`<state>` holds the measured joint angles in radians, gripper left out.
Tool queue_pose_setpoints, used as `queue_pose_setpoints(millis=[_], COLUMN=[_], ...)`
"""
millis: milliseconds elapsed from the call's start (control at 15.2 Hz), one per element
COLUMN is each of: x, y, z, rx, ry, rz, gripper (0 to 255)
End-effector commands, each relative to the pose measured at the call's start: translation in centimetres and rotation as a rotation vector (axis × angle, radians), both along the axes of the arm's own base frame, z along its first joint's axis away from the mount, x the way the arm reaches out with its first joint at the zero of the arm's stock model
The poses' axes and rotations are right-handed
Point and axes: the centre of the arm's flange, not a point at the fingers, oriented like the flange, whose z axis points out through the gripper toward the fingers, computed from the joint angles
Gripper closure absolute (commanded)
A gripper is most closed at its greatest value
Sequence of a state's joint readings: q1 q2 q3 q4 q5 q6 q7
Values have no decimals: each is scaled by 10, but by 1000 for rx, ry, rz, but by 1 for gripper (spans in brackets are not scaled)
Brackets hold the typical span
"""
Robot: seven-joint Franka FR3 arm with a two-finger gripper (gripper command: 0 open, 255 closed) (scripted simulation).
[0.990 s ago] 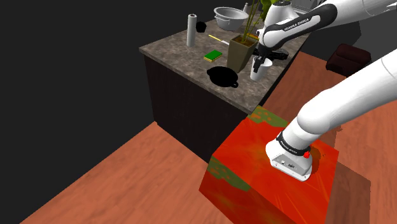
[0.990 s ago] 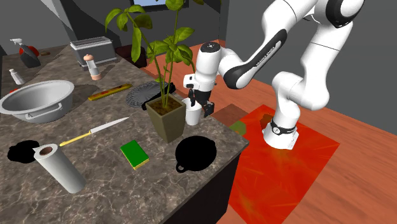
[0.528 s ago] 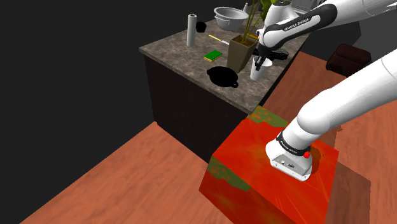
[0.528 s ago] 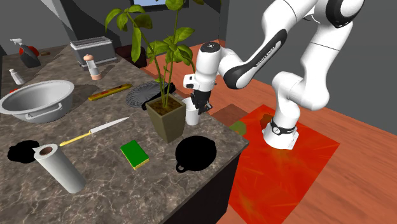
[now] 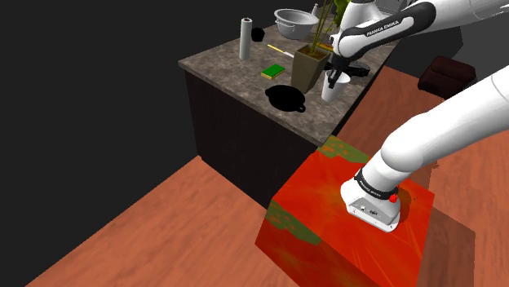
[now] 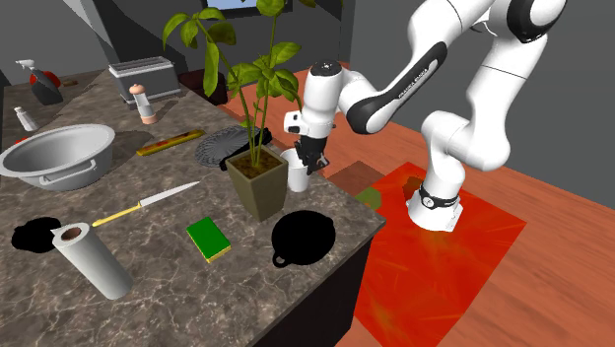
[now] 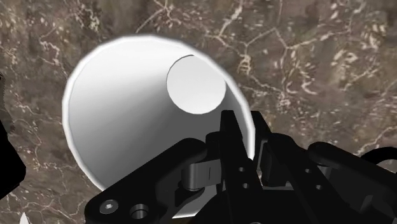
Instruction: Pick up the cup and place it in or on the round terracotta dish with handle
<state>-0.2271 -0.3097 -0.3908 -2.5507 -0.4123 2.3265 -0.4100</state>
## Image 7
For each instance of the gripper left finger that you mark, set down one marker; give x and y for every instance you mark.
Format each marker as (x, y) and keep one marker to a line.
(155, 183)

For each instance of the white cup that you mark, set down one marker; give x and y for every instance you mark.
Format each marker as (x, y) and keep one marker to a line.
(124, 108)

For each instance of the black block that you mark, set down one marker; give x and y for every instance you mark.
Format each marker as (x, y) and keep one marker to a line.
(7, 167)

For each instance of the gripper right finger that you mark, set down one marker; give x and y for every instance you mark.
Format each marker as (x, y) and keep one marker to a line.
(310, 189)

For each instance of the white pointed object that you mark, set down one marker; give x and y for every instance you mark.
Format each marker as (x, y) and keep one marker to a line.
(24, 219)

